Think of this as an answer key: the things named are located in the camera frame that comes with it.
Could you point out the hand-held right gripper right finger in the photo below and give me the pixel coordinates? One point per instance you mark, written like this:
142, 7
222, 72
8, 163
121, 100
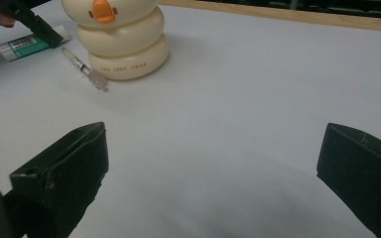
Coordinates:
367, 175

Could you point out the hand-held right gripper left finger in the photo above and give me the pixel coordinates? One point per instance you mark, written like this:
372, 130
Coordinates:
69, 172

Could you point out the green and white glue stick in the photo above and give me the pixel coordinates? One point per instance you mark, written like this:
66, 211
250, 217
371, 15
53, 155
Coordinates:
21, 49

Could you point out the clear ballpoint pen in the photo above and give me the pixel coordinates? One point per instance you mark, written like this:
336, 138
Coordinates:
84, 68

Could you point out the cream duck pen holder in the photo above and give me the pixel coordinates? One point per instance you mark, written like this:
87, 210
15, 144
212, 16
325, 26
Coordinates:
125, 43

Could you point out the white table mat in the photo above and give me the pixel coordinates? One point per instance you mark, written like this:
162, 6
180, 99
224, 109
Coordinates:
228, 92

